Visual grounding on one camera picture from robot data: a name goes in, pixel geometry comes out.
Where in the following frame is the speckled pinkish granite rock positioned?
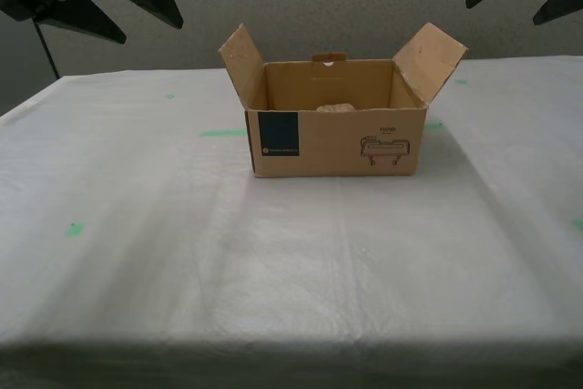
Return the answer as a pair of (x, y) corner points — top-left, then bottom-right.
(315, 101), (358, 114)

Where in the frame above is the brown cardboard box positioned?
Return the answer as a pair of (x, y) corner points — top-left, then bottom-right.
(217, 22), (471, 179)

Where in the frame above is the long green tape marker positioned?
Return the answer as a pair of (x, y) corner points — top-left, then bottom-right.
(198, 128), (250, 139)

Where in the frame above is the white plastic table cover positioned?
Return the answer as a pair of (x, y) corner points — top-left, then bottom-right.
(0, 55), (583, 365)

